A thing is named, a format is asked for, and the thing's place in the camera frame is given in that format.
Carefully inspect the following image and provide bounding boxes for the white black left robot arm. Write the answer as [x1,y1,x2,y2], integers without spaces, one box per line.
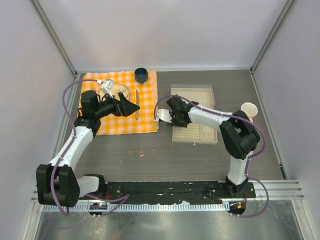
[36,90,140,208]

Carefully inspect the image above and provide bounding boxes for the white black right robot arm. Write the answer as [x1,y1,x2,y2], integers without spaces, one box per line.
[166,95,260,196]

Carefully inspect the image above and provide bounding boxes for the beige jewelry drawer tray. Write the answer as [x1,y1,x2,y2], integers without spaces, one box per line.
[172,123,218,145]

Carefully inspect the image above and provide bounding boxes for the beige jewelry box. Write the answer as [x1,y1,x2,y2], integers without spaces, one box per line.
[170,84,216,109]

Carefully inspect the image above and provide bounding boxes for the gold knife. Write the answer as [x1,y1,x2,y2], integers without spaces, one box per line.
[135,89,140,121]

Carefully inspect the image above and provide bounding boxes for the bird pattern ceramic plate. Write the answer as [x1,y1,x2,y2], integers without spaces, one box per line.
[111,83,131,101]

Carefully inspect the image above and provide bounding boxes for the yellow white checkered cloth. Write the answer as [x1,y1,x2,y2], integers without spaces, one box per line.
[81,70,158,136]

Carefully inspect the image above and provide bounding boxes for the dark blue ceramic mug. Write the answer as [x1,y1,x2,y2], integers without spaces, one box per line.
[134,67,149,84]

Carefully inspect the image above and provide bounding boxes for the pink ceramic mug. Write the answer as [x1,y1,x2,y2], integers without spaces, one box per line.
[240,102,259,123]

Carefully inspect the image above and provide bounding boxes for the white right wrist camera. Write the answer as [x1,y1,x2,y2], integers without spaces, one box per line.
[155,108,172,123]

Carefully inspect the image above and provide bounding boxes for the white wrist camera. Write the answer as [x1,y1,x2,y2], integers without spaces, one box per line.
[97,79,115,98]
[155,108,172,123]

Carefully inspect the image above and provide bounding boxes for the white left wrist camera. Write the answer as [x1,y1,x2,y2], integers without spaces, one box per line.
[97,79,115,98]

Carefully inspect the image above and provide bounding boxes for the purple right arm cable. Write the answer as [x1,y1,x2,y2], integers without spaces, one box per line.
[153,94,270,219]

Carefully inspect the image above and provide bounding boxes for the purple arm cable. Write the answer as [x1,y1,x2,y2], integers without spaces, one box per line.
[49,78,131,217]
[153,94,270,219]

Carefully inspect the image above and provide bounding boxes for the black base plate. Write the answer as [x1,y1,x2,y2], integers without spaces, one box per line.
[91,181,256,205]

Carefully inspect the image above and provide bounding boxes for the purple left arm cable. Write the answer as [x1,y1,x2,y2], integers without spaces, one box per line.
[49,78,131,217]

